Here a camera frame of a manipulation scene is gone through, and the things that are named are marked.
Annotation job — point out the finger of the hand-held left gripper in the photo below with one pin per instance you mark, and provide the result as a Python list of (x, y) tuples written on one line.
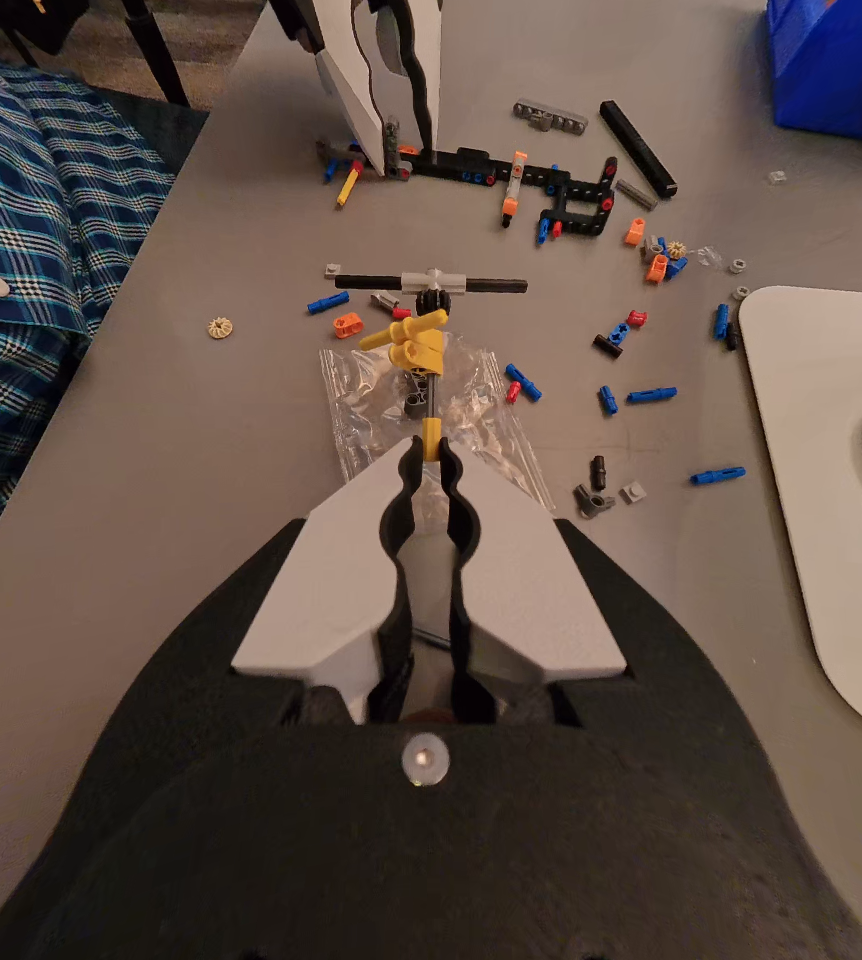
[(341, 82), (431, 60)]

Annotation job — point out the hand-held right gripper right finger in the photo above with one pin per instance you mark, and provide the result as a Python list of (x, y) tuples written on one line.
[(543, 592)]

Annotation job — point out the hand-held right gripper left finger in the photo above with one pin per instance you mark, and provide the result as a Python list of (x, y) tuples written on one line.
[(326, 592)]

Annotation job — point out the black lego chassis frame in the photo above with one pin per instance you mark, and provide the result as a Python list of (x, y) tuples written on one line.
[(461, 163)]

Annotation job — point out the small yellow lego connector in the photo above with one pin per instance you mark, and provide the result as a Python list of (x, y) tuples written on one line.
[(431, 435)]

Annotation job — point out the yellow lego steering assembly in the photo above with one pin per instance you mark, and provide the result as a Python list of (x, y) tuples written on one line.
[(419, 349)]

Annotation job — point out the grey angled lego connector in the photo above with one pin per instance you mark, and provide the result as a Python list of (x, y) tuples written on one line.
[(594, 501)]

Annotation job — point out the black lego pin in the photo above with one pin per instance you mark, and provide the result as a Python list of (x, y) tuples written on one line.
[(732, 337), (598, 472)]

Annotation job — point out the red lego pin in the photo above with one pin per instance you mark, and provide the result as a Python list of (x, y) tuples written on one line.
[(513, 392), (637, 317)]

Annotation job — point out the blue lego pin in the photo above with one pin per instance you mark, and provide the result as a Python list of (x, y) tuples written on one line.
[(609, 400), (717, 475), (676, 268), (721, 321), (652, 395), (328, 302), (527, 385)]

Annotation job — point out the short dark grey lego beam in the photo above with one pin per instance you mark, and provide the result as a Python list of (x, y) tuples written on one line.
[(416, 394)]

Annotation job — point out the grey lego pin connector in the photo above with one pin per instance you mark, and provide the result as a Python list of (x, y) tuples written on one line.
[(384, 300), (652, 246)]

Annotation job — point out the long black lego beam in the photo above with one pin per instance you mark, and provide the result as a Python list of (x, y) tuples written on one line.
[(639, 150)]

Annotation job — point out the orange lego connector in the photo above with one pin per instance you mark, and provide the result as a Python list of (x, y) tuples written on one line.
[(634, 232), (347, 325), (656, 270)]

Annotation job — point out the dark grey lego axle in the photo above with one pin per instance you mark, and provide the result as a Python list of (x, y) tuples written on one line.
[(635, 194)]

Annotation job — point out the black and blue lego piece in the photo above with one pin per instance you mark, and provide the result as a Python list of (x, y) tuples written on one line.
[(607, 346)]

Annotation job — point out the black chair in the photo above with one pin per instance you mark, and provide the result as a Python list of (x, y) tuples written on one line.
[(157, 52)]

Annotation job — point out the clear plastic bag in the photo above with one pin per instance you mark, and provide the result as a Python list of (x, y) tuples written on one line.
[(356, 405)]

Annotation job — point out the white stand base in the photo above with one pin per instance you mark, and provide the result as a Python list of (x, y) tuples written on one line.
[(805, 465)]

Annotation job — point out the blue plastic bin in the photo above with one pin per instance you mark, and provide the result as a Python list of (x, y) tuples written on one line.
[(843, 82)]

